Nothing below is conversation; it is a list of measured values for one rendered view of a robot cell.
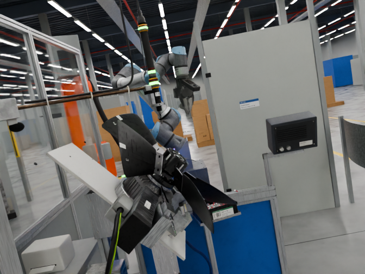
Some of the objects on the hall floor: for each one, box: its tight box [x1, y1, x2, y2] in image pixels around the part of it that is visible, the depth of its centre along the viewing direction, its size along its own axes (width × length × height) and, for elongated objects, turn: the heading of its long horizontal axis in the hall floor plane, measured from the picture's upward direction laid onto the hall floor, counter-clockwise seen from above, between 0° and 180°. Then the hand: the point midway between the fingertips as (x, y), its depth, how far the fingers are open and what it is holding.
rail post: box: [269, 198, 289, 274], centre depth 188 cm, size 4×4×78 cm
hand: (188, 112), depth 167 cm, fingers closed
